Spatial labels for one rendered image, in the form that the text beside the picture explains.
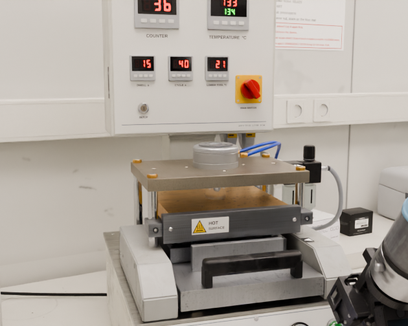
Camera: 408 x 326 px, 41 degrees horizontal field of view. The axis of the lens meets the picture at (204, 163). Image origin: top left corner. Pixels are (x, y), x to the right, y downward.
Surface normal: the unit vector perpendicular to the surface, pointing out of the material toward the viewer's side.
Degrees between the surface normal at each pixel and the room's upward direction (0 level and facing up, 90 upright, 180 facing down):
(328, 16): 90
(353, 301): 35
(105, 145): 90
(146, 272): 41
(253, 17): 90
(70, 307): 0
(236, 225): 90
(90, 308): 0
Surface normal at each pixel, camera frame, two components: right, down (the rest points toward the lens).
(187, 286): 0.00, -0.99
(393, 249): -0.96, 0.05
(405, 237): -0.89, 0.19
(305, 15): 0.45, 0.14
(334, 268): 0.18, -0.65
